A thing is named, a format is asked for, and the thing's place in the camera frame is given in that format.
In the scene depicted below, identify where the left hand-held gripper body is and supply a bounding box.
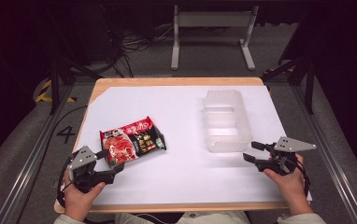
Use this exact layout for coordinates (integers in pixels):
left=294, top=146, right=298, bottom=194
left=68, top=145, right=117, bottom=194

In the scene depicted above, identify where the person's beige shirt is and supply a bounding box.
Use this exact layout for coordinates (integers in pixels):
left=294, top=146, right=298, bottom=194
left=114, top=210, right=251, bottom=224

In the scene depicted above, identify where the red and black noodle packet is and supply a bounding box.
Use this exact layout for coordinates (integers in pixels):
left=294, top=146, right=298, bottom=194
left=99, top=116, right=167, bottom=168

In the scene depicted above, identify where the bundle of black cables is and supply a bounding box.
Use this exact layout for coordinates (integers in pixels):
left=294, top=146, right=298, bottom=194
left=98, top=6, right=175, bottom=78

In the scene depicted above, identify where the white paper sheet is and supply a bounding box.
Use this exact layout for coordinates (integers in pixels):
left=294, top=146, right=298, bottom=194
left=73, top=85, right=313, bottom=206

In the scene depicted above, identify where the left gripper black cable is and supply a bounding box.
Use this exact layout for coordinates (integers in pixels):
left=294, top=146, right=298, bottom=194
left=56, top=150, right=81, bottom=209

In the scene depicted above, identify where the clear plastic container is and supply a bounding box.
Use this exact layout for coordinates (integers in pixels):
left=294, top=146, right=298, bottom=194
left=202, top=89, right=254, bottom=154

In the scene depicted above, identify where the person's right hand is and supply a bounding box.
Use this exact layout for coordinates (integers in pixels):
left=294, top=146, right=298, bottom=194
left=263, top=153, right=314, bottom=217

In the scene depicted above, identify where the yellow and black floor tape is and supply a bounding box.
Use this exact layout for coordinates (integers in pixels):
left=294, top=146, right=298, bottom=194
left=34, top=78, right=78, bottom=105

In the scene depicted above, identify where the person's left hand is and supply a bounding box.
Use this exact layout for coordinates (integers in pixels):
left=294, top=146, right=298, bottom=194
left=63, top=177, right=107, bottom=222

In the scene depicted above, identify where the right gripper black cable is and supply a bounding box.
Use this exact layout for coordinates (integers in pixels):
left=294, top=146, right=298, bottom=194
left=294, top=155, right=311, bottom=198

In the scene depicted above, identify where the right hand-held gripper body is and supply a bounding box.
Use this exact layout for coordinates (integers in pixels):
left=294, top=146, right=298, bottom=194
left=255, top=135, right=318, bottom=176

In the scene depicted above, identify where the black cable on floor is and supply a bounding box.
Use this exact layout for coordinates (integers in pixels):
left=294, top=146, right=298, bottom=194
left=14, top=105, right=89, bottom=224

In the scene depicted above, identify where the black metal stand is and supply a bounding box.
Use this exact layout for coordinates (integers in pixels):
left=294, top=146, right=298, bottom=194
left=260, top=12, right=318, bottom=116
left=42, top=6, right=103, bottom=116

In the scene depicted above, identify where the grey metal stand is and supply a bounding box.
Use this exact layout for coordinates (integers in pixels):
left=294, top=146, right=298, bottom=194
left=170, top=5, right=261, bottom=71

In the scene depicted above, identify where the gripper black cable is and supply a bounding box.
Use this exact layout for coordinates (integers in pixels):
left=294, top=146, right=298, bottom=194
left=294, top=155, right=311, bottom=198
left=56, top=150, right=81, bottom=209

